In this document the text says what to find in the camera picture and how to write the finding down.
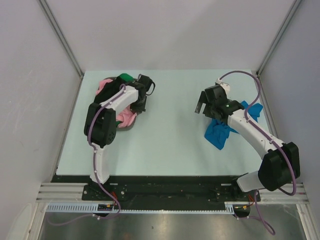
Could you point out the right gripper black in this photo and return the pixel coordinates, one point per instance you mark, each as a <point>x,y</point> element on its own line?
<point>203,99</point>

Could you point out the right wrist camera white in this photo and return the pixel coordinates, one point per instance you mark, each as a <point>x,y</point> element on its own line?
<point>224,85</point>

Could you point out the pink t shirt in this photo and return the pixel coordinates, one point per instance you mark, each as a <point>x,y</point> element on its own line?
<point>126,117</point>

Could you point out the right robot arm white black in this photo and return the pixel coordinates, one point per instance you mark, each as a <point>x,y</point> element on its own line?
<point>280,161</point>

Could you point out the green t shirt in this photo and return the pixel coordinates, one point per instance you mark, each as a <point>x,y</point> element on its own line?
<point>126,117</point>

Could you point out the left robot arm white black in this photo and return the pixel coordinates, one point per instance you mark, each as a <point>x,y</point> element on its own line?
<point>100,130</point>

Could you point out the grey laundry basket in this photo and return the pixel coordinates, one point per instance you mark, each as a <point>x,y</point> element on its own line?
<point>125,95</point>

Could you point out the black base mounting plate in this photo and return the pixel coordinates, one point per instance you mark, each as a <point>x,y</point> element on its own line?
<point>170,192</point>

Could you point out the blue t shirt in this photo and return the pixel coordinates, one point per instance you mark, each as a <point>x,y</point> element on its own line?
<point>217,132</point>

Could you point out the black t shirt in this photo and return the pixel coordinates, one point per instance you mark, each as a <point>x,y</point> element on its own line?
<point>107,88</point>

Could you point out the aluminium frame rail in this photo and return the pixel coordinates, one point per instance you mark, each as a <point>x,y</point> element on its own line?
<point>72,192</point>

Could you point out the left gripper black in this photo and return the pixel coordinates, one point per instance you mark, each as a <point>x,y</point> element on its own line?
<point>140,109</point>

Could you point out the white slotted cable duct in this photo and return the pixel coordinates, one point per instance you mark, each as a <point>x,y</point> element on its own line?
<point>105,208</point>

